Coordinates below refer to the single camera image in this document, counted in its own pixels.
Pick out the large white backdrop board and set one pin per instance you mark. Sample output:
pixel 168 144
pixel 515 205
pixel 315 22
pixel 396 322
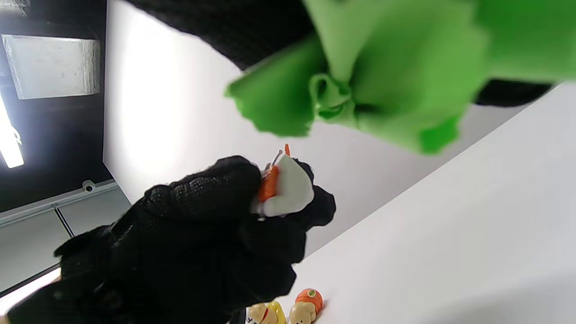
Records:
pixel 171 112

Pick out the white square ceiling panel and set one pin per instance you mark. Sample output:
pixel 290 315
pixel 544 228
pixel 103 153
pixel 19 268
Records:
pixel 54 65

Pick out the white wall rail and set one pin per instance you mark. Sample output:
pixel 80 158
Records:
pixel 45 208

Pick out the small white cat ornament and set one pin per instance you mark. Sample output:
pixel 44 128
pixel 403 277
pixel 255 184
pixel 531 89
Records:
pixel 292 189

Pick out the green dusting cloth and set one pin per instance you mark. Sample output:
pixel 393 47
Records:
pixel 405 67

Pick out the long ceiling light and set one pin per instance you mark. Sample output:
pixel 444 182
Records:
pixel 9 144

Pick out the person's right hand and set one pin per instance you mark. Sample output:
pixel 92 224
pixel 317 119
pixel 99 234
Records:
pixel 234 27

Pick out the person's left hand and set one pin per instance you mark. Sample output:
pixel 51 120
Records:
pixel 189 252

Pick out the small white dome sensor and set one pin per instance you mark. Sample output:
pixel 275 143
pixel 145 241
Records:
pixel 88 186

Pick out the orange capped dog ornament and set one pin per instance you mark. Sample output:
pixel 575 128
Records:
pixel 308 301

